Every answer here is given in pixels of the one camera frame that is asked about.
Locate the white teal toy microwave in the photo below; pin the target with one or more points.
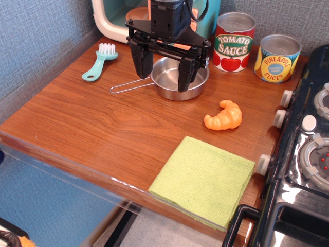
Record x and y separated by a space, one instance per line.
110 18

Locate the orange toy plate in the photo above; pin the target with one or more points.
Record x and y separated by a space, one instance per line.
138 13

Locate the black toy stove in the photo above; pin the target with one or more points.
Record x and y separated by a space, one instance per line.
294 199

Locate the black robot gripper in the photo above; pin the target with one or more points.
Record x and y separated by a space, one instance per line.
169 34

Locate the orange plastic toy croissant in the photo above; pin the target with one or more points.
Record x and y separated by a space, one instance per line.
230 117

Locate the small steel pot wire handle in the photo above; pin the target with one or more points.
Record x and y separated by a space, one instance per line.
164 79

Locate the pineapple slices toy can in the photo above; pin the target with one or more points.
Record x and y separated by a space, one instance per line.
277 58

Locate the tomato sauce toy can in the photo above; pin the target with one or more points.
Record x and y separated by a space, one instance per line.
233 41

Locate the yellow-green folded towel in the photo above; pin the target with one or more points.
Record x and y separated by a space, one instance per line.
203 181

